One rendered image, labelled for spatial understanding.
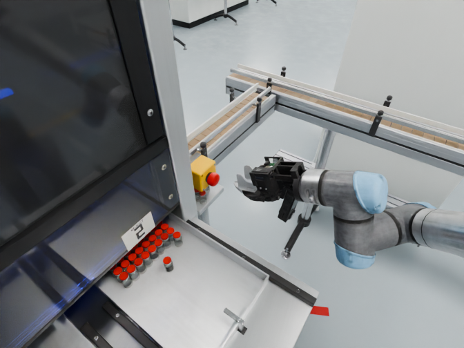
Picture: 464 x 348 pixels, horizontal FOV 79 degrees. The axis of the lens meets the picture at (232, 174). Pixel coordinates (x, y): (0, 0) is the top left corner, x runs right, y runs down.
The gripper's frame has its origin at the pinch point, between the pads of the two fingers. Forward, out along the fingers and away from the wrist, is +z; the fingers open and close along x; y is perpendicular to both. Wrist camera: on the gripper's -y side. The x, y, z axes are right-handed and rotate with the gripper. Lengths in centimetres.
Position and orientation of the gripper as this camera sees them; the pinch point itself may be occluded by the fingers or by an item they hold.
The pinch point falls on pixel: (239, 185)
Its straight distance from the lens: 76.0
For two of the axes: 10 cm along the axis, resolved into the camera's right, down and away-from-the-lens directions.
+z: -7.4, -0.6, 6.7
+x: -5.7, 5.8, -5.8
